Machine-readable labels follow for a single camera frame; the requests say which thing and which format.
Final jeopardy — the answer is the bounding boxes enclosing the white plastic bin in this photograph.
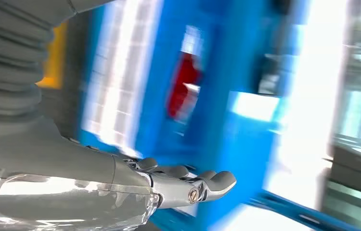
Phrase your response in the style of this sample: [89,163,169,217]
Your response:
[81,0,164,158]

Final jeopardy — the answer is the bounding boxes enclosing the blue metal shelf rack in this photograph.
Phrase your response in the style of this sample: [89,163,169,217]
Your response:
[78,0,361,231]

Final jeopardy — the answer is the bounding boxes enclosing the red plastic item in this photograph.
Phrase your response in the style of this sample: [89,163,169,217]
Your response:
[167,52,202,121]

